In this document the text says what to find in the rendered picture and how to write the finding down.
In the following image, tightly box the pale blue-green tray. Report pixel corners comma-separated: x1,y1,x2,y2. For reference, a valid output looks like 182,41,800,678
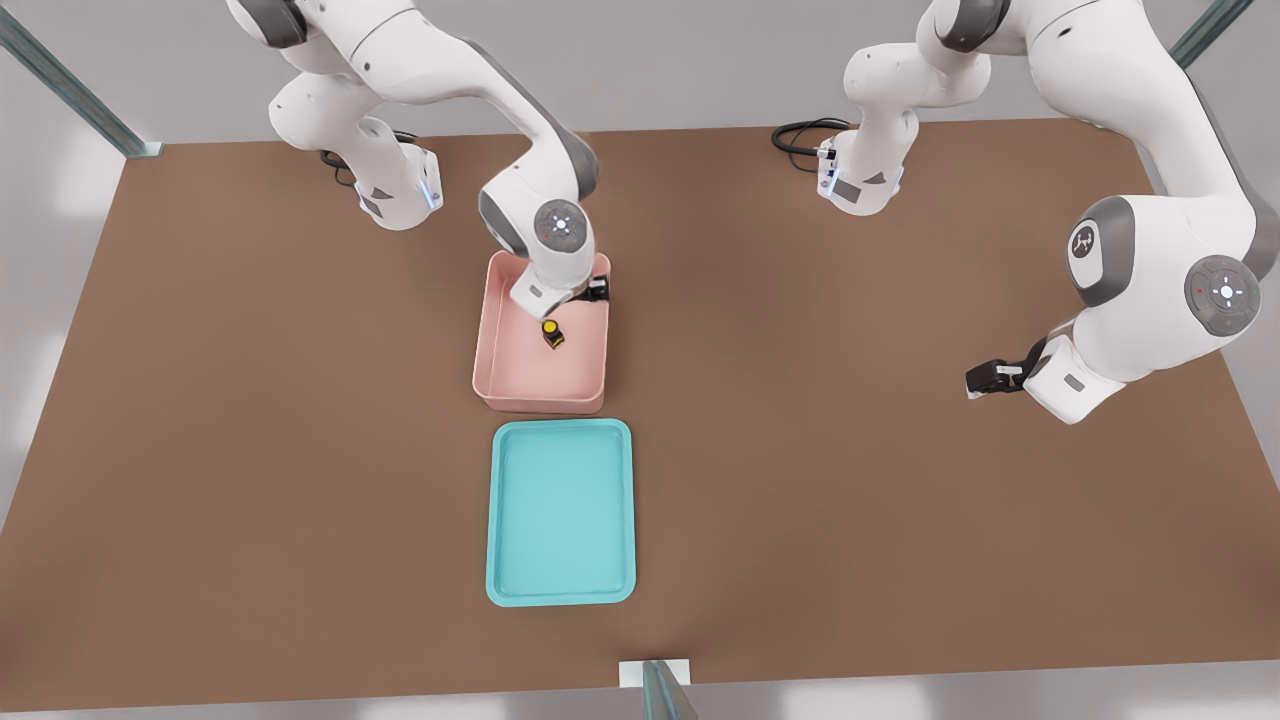
485,418,638,608

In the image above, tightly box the black cable loop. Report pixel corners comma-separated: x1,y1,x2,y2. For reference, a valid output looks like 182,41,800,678
319,130,421,189
771,118,854,175

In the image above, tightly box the pink plastic box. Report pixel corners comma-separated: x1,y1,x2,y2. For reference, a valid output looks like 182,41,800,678
472,250,612,416

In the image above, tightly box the silver frame post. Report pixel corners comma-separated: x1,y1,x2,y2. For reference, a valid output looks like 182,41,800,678
618,658,702,720
1167,0,1257,70
0,5,164,160

